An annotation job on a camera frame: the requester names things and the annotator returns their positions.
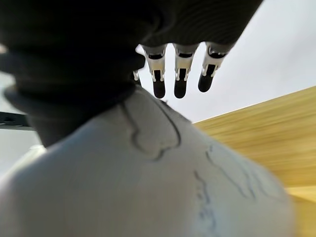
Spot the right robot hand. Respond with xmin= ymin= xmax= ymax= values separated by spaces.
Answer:
xmin=0 ymin=0 xmax=263 ymax=148

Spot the wooden shoe rack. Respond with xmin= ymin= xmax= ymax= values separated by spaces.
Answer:
xmin=192 ymin=85 xmax=316 ymax=237

